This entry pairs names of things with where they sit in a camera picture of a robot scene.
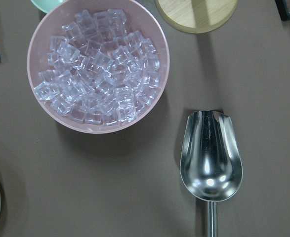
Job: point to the mint green bowl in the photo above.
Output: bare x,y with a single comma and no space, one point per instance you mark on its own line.
46,5

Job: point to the pink bowl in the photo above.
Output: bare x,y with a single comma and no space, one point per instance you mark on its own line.
138,18

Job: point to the steel ice scoop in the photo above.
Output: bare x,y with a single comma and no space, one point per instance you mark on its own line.
210,165

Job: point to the wooden cup tree stand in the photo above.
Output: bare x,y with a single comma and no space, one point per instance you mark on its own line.
196,16

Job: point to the clear plastic ice cubes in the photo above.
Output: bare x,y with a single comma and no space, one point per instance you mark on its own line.
99,72

